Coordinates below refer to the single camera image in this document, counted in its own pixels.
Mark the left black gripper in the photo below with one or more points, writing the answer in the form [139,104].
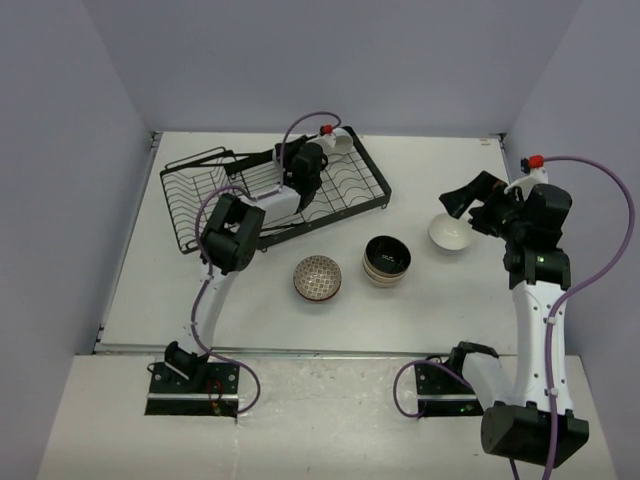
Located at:
[290,148]

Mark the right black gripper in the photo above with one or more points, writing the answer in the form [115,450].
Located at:
[488,188]

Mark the brown lattice patterned bowl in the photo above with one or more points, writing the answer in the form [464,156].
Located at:
[318,275]

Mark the black glazed tan bowl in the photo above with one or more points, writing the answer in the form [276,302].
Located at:
[387,256]

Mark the tan bowl white inside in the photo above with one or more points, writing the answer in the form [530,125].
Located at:
[384,285]

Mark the tan bowl with branch motif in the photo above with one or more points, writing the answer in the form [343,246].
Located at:
[371,274]

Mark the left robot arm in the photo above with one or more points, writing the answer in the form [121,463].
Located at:
[227,229]

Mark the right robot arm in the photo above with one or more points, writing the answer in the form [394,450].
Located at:
[529,418]

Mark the black wire dish rack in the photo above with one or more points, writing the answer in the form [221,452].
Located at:
[351,184]

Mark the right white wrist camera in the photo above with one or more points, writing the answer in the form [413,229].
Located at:
[534,173]

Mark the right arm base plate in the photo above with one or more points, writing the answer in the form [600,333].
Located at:
[440,395]

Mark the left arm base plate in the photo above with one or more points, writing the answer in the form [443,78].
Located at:
[212,393]

